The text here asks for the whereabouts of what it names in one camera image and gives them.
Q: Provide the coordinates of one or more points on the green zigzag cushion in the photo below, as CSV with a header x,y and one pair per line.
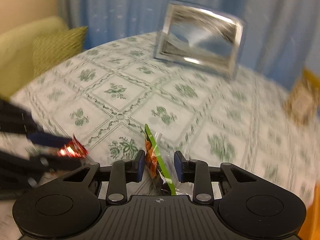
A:
x,y
52,49

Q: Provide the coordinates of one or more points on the blue star curtain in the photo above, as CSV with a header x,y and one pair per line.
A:
x,y
277,38

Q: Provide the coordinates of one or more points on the green foil snack packet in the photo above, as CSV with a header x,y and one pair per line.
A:
x,y
156,166

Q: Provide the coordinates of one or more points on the nut jar with gold lid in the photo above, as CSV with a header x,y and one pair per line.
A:
x,y
303,101

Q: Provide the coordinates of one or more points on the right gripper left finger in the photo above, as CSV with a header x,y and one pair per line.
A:
x,y
122,172

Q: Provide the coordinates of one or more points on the orange plastic tray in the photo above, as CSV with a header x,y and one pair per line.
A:
x,y
311,227

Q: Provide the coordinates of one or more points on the small red foil candy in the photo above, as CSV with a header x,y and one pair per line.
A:
x,y
73,149

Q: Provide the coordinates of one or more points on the silver picture frame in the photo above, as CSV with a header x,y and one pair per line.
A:
x,y
193,35

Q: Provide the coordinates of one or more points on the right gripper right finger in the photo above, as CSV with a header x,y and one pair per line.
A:
x,y
196,172

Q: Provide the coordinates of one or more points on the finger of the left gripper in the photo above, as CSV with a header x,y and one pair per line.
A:
x,y
12,165
17,120

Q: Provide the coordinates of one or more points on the light green sofa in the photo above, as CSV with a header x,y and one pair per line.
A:
x,y
17,52

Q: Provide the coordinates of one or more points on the floral white tablecloth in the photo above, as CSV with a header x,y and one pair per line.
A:
x,y
106,95

